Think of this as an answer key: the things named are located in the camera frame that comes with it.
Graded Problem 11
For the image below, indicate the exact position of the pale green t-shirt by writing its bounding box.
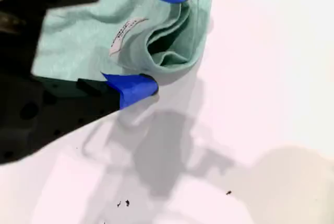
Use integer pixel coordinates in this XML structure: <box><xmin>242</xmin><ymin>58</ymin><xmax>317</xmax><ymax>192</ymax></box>
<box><xmin>31</xmin><ymin>0</ymin><xmax>217</xmax><ymax>88</ymax></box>

